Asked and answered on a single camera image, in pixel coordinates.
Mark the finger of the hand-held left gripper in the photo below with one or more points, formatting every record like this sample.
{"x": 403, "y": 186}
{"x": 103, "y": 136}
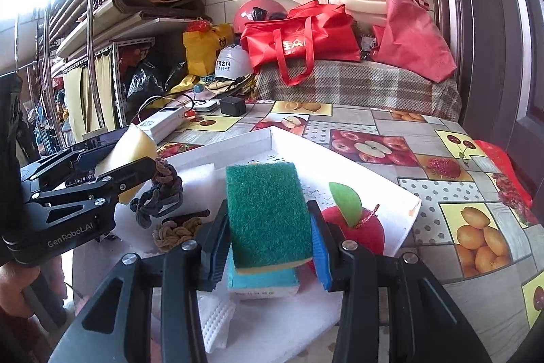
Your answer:
{"x": 136, "y": 173}
{"x": 91, "y": 163}

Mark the white foam sheet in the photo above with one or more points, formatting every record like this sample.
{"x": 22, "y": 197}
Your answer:
{"x": 216, "y": 324}
{"x": 276, "y": 320}

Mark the black plastic bag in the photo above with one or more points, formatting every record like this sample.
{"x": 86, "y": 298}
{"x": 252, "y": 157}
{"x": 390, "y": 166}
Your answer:
{"x": 144, "y": 82}

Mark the yellow bag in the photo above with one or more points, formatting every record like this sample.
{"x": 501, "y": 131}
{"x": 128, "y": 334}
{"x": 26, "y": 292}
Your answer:
{"x": 204, "y": 52}

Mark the green scouring sponge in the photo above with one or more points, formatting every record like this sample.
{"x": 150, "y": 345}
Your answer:
{"x": 267, "y": 214}

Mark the metal tube rack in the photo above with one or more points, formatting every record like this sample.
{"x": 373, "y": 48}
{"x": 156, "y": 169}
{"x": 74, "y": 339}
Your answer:
{"x": 91, "y": 48}

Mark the brown wooden door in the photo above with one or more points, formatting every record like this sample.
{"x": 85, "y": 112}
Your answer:
{"x": 488, "y": 27}

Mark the black charger box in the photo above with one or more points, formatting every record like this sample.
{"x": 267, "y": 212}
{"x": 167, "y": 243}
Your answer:
{"x": 233, "y": 106}

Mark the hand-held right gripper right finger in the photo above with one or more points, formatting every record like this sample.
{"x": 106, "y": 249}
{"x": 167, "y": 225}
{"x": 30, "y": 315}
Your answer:
{"x": 321, "y": 261}

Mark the blue tissue pack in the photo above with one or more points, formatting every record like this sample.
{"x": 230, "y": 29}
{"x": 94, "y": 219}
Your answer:
{"x": 263, "y": 282}

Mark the red apple plush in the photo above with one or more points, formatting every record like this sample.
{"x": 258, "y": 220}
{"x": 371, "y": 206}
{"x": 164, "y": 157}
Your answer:
{"x": 361, "y": 235}

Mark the pale yellow sponge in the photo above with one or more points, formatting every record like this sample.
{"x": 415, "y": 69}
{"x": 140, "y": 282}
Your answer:
{"x": 127, "y": 146}

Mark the person's left hand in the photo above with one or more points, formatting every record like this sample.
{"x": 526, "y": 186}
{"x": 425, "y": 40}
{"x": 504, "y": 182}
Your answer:
{"x": 12, "y": 286}

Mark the red helmet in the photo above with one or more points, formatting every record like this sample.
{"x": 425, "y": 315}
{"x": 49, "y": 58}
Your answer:
{"x": 259, "y": 12}

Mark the person's left forearm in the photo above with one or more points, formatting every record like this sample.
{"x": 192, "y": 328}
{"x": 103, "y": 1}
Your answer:
{"x": 15, "y": 339}

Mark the yellow curtain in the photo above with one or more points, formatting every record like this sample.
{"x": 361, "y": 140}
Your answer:
{"x": 89, "y": 95}

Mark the white helmet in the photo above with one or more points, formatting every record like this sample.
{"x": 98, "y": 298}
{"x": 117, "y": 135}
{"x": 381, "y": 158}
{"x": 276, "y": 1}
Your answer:
{"x": 233, "y": 63}

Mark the white round device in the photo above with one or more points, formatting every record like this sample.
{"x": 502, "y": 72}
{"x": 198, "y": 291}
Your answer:
{"x": 203, "y": 105}

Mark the red tote bag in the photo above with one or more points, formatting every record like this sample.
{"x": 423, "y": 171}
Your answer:
{"x": 306, "y": 35}

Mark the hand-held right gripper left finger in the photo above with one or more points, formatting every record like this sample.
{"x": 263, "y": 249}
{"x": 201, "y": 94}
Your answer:
{"x": 216, "y": 256}

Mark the plaid cloth cover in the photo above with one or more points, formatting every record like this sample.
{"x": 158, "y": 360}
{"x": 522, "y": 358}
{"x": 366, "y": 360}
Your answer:
{"x": 361, "y": 91}

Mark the pink-red nonwoven bag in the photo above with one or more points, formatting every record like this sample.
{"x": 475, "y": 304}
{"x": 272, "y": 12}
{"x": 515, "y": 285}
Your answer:
{"x": 412, "y": 35}

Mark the red plastic bag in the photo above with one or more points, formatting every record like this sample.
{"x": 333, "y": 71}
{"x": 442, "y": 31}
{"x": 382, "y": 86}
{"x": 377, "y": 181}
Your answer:
{"x": 505, "y": 176}

